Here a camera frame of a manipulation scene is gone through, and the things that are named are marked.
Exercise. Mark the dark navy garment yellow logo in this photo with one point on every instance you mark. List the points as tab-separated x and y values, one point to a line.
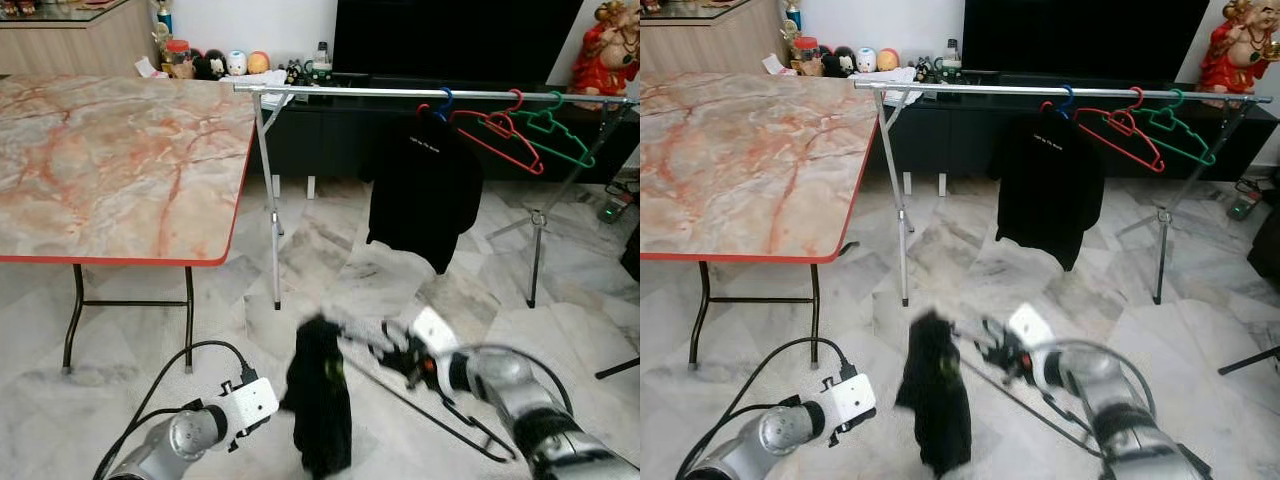
935	410
320	420

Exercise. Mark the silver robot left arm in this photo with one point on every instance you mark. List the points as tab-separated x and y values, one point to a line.
180	440
775	435

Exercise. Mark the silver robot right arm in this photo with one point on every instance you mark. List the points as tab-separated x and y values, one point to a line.
530	410
1120	410

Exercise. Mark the red plastic hanger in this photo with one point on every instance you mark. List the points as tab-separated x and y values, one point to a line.
1122	120
497	122

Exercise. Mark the blue plastic hanger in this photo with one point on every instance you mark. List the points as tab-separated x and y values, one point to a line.
1069	98
447	100

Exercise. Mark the green plastic hanger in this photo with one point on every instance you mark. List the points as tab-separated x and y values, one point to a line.
545	120
1168	118

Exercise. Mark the black T-shirt white print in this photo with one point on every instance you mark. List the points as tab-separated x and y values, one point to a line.
1048	200
425	200

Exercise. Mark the black TV console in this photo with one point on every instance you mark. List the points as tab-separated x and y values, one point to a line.
950	140
330	145

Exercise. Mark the dark brown sofa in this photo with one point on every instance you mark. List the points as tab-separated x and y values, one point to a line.
632	255
1266	250

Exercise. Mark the green and white mug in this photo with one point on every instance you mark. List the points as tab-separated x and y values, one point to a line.
949	70
320	72

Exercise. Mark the black and white panda toy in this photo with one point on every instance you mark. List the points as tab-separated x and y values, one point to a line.
923	69
293	72

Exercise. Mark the white paper stack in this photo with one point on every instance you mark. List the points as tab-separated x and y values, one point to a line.
883	80
253	82

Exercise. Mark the grey remote in mug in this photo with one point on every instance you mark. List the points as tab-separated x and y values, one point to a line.
322	48
951	46

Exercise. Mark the round orange toy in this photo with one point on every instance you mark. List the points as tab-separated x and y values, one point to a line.
888	59
258	62

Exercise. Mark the large black television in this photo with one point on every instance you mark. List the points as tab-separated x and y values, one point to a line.
450	35
1080	35

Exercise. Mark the round black toy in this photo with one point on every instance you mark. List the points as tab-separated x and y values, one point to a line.
211	65
838	62

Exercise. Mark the red laughing Buddha statue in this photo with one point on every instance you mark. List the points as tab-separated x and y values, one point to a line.
1238	50
605	55

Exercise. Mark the clear jar red lid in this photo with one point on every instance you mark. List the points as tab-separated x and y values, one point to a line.
180	60
808	58

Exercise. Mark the gold figurine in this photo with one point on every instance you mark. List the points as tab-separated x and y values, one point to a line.
788	40
160	42

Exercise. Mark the light wood cabinet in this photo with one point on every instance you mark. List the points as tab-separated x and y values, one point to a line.
70	45
700	45

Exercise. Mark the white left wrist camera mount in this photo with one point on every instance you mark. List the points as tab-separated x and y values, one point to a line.
250	402
850	398

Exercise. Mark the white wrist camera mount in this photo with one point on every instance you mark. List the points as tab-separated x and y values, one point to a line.
250	402
850	398
1030	327
437	332

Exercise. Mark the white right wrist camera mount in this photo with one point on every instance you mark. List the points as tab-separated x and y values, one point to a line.
1030	327
437	332

